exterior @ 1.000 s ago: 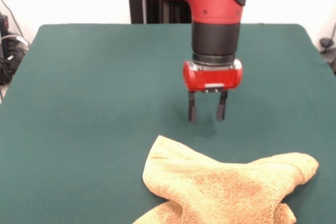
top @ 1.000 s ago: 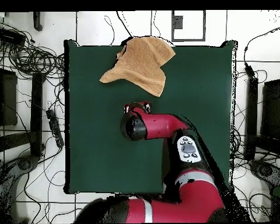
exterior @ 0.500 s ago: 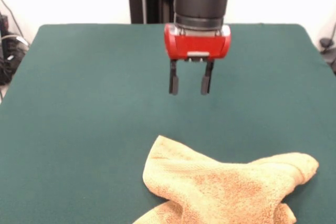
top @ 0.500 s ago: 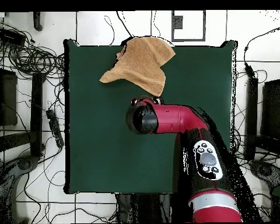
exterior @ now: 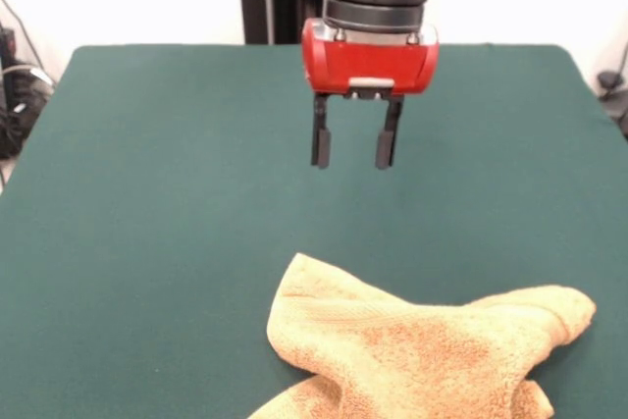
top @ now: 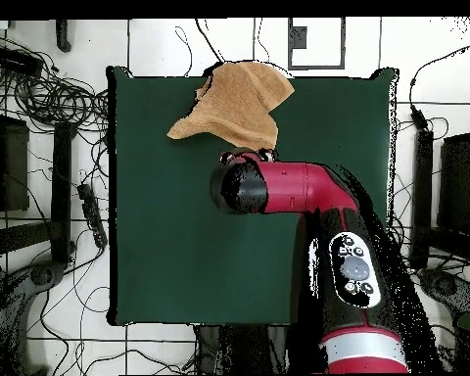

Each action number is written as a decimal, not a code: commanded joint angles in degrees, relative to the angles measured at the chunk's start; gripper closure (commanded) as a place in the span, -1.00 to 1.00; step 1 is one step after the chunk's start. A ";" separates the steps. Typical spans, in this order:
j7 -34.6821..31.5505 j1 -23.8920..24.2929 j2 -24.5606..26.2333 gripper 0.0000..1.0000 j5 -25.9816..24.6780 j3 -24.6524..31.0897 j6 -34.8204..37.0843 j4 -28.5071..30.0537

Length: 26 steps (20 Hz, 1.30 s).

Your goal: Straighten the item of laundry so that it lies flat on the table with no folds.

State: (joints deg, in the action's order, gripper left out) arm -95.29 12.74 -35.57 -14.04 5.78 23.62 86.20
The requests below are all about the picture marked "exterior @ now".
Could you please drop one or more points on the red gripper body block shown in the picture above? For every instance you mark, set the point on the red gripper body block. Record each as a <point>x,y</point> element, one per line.
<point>368,63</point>

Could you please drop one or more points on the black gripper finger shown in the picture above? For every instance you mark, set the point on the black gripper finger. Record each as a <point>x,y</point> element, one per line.
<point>321,144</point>
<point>387,144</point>

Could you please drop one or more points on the tan terry towel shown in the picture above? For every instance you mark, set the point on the tan terry towel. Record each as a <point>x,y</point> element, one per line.
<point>417,355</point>

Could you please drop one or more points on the dark green table cloth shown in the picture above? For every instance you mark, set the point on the dark green table cloth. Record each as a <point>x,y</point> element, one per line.
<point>147,193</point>

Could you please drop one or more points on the small black power adapter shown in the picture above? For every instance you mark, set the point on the small black power adapter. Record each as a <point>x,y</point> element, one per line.
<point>608,81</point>

